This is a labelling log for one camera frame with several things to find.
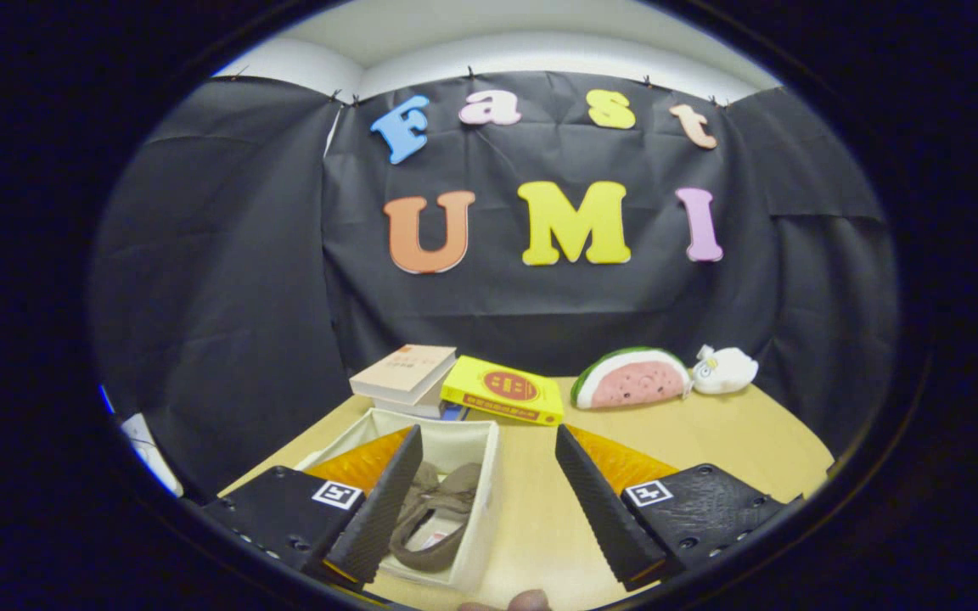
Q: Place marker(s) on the yellow book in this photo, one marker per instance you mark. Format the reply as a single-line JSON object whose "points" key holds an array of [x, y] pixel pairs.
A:
{"points": [[502, 390]]}

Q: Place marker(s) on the beige book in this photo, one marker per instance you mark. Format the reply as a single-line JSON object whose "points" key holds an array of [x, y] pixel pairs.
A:
{"points": [[404, 369]]}

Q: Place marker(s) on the white paper sheet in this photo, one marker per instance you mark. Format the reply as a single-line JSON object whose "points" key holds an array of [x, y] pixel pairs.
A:
{"points": [[154, 458]]}

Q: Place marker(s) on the watermelon plush toy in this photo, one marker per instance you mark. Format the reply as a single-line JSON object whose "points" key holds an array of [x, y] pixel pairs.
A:
{"points": [[629, 382]]}

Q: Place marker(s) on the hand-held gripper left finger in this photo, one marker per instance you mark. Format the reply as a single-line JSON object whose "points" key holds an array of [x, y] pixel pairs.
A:
{"points": [[383, 509]]}

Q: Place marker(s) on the white plush toy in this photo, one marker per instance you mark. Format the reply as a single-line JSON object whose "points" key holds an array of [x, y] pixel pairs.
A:
{"points": [[727, 369]]}

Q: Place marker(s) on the beige fabric storage box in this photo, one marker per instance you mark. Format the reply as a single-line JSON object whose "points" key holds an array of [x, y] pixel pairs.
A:
{"points": [[465, 441]]}

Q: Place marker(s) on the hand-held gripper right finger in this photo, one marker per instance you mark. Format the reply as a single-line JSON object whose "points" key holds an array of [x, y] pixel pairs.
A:
{"points": [[599, 509]]}

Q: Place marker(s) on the blue book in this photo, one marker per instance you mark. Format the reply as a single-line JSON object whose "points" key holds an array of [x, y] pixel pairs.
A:
{"points": [[453, 413]]}

